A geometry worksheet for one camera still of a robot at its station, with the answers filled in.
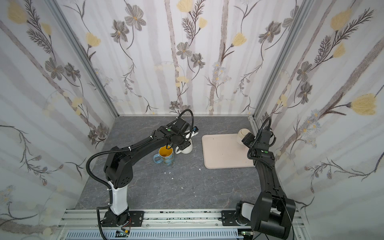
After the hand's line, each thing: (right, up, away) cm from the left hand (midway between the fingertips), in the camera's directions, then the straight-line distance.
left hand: (185, 137), depth 90 cm
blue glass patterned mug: (-13, -12, +2) cm, 17 cm away
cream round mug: (+37, +2, +8) cm, 38 cm away
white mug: (+1, -9, +7) cm, 12 cm away
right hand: (+37, +2, -6) cm, 37 cm away
